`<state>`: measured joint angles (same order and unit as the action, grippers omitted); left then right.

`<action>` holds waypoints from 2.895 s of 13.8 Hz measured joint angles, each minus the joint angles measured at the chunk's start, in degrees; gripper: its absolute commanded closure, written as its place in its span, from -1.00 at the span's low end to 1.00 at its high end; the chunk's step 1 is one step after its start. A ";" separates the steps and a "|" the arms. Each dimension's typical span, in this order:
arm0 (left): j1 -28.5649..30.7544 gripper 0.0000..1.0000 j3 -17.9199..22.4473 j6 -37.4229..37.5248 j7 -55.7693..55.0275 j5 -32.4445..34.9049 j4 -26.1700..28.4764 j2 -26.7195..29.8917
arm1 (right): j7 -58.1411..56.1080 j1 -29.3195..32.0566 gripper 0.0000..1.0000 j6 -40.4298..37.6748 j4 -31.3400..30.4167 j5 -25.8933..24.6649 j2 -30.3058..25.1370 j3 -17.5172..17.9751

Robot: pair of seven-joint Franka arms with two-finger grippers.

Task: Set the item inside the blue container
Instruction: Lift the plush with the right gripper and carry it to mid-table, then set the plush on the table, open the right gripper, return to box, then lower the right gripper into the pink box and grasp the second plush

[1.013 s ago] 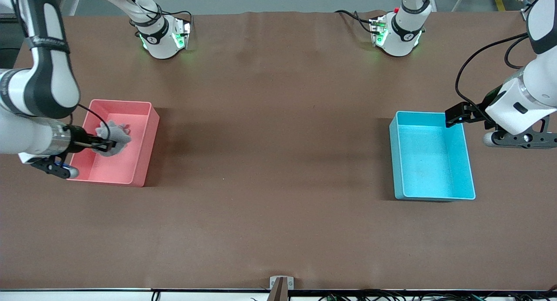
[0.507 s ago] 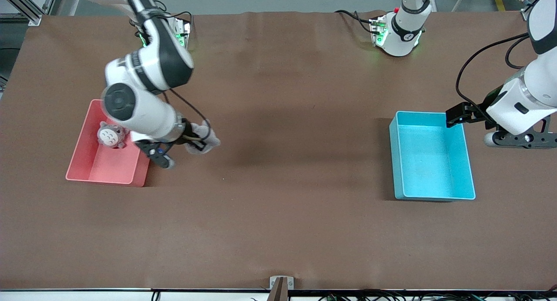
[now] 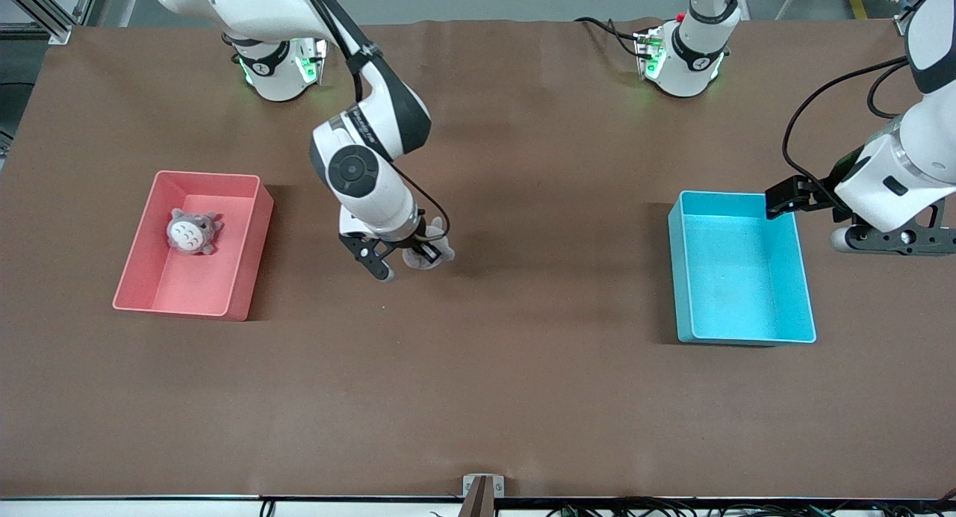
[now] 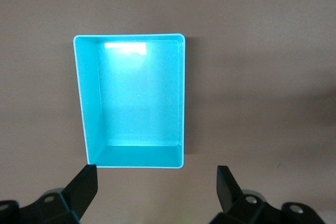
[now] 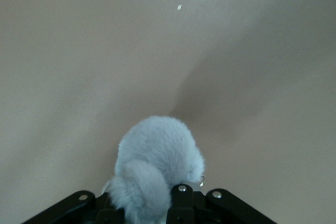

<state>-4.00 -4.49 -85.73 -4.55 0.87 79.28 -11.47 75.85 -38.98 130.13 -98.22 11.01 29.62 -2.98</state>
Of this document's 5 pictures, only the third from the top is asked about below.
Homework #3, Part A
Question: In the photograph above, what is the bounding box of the blue plastic box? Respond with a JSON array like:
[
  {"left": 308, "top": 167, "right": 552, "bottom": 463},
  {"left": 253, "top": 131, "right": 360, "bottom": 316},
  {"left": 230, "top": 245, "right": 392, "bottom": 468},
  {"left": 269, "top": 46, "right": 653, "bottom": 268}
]
[{"left": 667, "top": 190, "right": 817, "bottom": 346}]

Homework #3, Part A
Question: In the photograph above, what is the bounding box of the black left arm base cable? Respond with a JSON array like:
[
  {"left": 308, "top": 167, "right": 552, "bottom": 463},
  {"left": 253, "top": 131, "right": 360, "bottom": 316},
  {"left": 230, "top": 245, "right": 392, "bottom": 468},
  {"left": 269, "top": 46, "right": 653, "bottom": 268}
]
[{"left": 574, "top": 16, "right": 643, "bottom": 57}]

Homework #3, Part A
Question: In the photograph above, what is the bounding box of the pink plastic box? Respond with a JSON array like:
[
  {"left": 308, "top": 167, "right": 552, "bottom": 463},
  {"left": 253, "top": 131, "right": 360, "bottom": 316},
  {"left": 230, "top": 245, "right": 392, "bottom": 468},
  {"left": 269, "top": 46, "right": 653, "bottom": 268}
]
[{"left": 112, "top": 170, "right": 275, "bottom": 322}]

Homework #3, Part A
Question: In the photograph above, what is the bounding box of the silver metal bracket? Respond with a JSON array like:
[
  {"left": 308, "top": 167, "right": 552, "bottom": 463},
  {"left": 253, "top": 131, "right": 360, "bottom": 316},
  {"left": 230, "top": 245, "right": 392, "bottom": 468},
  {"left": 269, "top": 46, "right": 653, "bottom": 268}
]
[{"left": 462, "top": 474, "right": 506, "bottom": 498}]

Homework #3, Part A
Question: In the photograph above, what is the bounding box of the plain gray plush toy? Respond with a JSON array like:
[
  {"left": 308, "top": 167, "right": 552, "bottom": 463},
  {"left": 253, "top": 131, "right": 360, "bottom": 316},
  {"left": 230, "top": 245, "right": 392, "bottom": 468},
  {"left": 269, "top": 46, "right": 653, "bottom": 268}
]
[{"left": 402, "top": 237, "right": 456, "bottom": 272}]

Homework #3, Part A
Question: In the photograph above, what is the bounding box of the gray plush toy white face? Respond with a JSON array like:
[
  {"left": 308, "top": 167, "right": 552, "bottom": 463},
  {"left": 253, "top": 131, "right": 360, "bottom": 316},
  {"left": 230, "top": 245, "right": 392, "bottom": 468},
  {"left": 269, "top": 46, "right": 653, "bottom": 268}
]
[{"left": 166, "top": 208, "right": 223, "bottom": 256}]

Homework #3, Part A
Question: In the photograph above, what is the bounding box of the brown table cover sheet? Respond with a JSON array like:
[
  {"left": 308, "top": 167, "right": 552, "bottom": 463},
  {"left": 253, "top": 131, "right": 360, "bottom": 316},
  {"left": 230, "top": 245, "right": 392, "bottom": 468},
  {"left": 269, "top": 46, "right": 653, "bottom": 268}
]
[{"left": 0, "top": 16, "right": 956, "bottom": 499}]

